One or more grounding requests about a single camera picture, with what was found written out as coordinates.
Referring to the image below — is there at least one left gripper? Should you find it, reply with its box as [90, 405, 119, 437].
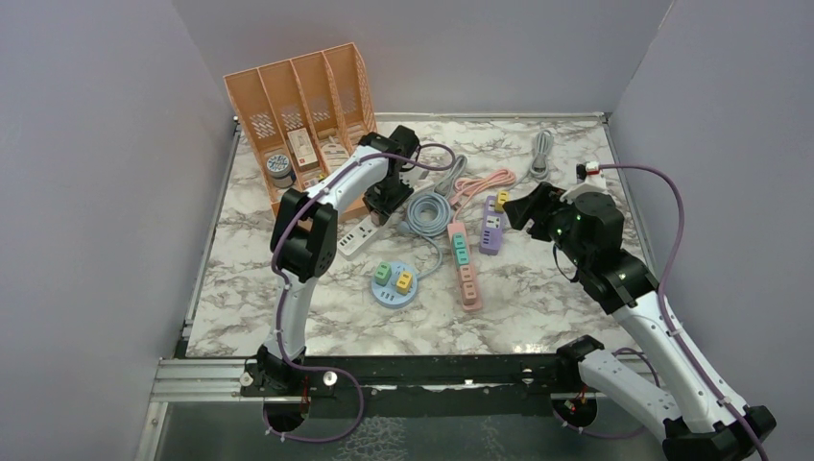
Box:
[363, 174, 412, 226]

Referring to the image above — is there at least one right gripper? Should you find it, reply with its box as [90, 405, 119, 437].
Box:
[506, 181, 591, 269]

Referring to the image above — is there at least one green usb charger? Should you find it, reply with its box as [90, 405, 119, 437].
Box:
[373, 261, 393, 286]

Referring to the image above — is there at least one teal usb charger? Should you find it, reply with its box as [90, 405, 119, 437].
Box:
[454, 248, 470, 267]
[451, 232, 467, 252]

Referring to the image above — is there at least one yellow usb charger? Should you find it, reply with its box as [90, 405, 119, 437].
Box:
[395, 270, 414, 296]

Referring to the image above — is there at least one pink usb charger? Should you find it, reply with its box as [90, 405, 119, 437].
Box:
[461, 282, 478, 305]
[458, 264, 475, 285]

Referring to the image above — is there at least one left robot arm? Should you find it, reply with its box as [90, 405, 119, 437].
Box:
[252, 126, 419, 395]

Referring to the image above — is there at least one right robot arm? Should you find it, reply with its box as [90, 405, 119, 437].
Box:
[504, 182, 777, 460]

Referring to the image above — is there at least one purple power strip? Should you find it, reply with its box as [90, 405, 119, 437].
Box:
[479, 195, 506, 255]

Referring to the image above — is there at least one white power strip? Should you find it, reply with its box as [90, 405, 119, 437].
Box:
[337, 216, 381, 260]

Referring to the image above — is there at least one round blue power strip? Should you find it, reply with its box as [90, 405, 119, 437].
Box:
[370, 260, 419, 310]

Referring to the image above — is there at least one white red box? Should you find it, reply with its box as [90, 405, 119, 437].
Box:
[287, 128, 319, 171]

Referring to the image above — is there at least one round tin in organizer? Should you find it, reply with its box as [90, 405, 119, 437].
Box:
[265, 154, 296, 188]

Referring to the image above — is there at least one orange desk file organizer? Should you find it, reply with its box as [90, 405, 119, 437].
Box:
[224, 43, 377, 212]

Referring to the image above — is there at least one grey cable bundle right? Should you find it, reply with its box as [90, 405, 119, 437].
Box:
[508, 130, 556, 192]

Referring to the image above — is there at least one grey cable bundle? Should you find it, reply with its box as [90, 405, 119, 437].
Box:
[406, 154, 468, 199]
[508, 130, 556, 192]

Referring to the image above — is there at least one coiled light blue cable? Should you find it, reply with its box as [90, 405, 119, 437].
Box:
[396, 190, 456, 278]

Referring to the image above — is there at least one grey cable bundle left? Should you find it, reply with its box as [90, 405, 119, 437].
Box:
[406, 154, 468, 199]

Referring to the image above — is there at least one coiled pink cable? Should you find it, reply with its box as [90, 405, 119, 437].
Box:
[447, 168, 517, 221]

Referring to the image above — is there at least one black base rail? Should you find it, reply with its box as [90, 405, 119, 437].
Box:
[239, 353, 585, 419]

